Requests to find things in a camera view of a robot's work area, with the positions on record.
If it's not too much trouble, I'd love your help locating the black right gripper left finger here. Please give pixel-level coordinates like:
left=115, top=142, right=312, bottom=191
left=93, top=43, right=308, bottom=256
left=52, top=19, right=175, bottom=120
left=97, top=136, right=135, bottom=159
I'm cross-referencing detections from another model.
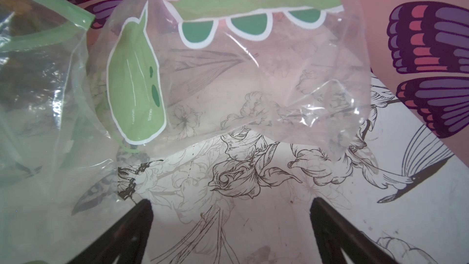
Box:
left=69, top=199, right=153, bottom=264

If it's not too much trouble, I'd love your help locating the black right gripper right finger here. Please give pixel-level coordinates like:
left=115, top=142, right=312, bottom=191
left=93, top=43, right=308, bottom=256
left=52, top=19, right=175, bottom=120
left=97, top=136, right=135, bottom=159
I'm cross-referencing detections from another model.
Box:
left=310, top=198, right=396, bottom=264

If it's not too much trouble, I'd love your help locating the clear zip-top bag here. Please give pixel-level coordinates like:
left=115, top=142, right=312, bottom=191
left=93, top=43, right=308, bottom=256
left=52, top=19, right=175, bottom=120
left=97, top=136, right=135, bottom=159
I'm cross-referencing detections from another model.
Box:
left=87, top=0, right=371, bottom=160

